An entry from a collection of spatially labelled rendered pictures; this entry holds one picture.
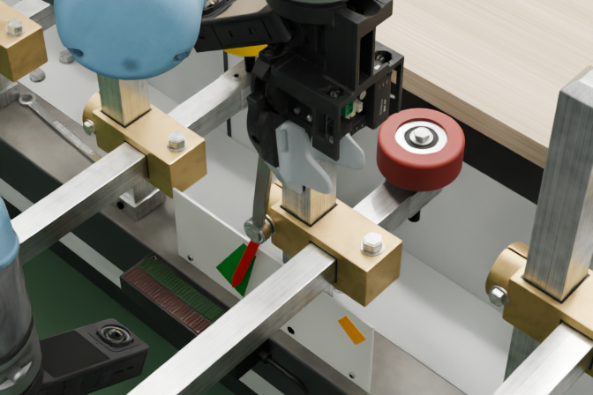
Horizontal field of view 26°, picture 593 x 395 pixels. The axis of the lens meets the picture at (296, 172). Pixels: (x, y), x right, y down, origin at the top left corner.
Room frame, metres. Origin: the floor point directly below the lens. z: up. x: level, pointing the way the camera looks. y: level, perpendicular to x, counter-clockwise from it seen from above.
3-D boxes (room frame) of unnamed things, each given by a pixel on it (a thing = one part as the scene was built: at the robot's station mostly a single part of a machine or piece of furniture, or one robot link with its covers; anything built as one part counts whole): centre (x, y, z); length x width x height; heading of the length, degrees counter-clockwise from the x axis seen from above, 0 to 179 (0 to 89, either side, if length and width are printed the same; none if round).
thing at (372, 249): (0.75, -0.07, 0.88); 0.02 x 0.02 x 0.01
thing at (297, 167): (0.68, -0.01, 1.04); 0.06 x 0.03 x 0.09; 48
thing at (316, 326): (0.80, 0.03, 0.75); 0.26 x 0.01 x 0.10; 48
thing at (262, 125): (0.69, 0.01, 1.08); 0.05 x 0.02 x 0.09; 138
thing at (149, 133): (0.95, 0.16, 0.81); 0.14 x 0.06 x 0.05; 48
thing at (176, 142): (0.92, 0.12, 0.84); 0.02 x 0.02 x 0.01
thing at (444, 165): (0.85, -0.11, 0.85); 0.08 x 0.08 x 0.11
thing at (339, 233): (0.79, -0.03, 0.85); 0.14 x 0.06 x 0.05; 48
